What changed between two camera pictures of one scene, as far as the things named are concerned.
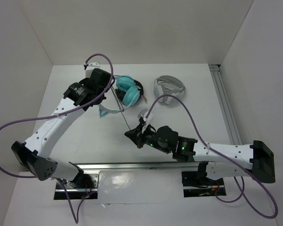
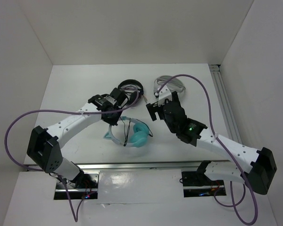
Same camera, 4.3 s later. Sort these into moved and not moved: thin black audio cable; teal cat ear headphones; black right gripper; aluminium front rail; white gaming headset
Moved: teal cat ear headphones; thin black audio cable; black right gripper
Not moved: white gaming headset; aluminium front rail
